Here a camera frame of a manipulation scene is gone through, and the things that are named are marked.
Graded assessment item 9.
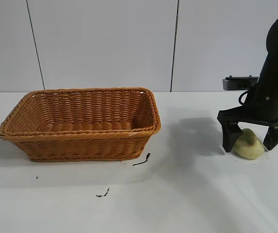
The pale yellow egg yolk pastry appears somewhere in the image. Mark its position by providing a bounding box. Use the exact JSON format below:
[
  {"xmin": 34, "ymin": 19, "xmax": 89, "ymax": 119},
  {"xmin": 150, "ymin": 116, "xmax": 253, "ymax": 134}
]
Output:
[{"xmin": 233, "ymin": 128, "xmax": 265, "ymax": 161}]

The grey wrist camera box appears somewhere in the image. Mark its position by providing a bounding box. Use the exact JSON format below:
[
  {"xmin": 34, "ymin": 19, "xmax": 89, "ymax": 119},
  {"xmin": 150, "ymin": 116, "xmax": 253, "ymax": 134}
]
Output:
[{"xmin": 222, "ymin": 75, "xmax": 260, "ymax": 91}]

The black looped cable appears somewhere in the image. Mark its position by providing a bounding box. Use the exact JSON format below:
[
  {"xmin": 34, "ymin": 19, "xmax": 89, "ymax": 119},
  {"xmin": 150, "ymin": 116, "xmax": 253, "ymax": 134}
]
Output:
[{"xmin": 238, "ymin": 90, "xmax": 252, "ymax": 107}]

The small black dotted scrap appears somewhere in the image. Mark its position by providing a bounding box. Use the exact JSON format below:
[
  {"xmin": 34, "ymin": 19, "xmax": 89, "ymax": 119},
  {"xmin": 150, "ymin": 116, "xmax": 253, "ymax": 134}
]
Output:
[{"xmin": 95, "ymin": 188, "xmax": 110, "ymax": 198}]

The brown woven wicker basket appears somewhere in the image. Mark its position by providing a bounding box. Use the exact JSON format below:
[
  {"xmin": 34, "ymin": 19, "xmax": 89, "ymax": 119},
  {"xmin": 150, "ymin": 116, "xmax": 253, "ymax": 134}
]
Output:
[{"xmin": 0, "ymin": 87, "xmax": 162, "ymax": 163}]

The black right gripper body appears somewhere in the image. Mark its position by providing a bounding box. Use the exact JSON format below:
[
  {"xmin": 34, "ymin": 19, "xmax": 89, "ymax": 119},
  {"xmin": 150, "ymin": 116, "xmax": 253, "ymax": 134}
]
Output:
[{"xmin": 217, "ymin": 55, "xmax": 278, "ymax": 129}]

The thin black scrap with tuft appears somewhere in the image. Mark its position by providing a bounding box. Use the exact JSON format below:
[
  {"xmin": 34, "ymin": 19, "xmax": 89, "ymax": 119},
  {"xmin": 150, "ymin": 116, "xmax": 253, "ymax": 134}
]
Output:
[{"xmin": 132, "ymin": 152, "xmax": 152, "ymax": 167}]

